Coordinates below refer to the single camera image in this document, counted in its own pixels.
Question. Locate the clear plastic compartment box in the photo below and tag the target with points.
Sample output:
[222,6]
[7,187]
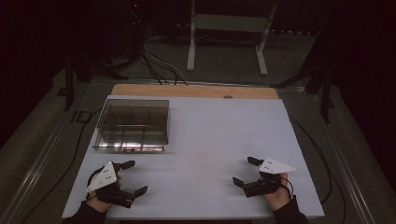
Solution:
[134,126]

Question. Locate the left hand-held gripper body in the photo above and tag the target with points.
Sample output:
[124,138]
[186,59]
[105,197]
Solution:
[102,178]

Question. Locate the white metal stand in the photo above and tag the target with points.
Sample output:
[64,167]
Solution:
[228,23]

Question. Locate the wooden board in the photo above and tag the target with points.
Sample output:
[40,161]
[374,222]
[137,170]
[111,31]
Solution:
[194,91]

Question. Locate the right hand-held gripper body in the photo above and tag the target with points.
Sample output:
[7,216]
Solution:
[271,167]

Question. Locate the person's left hand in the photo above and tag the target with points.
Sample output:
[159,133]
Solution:
[100,204]

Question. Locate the aluminium floor rail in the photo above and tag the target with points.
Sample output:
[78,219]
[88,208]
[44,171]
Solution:
[34,169]
[342,155]

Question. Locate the person's right hand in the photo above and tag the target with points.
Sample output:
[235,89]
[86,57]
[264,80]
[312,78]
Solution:
[279,196]

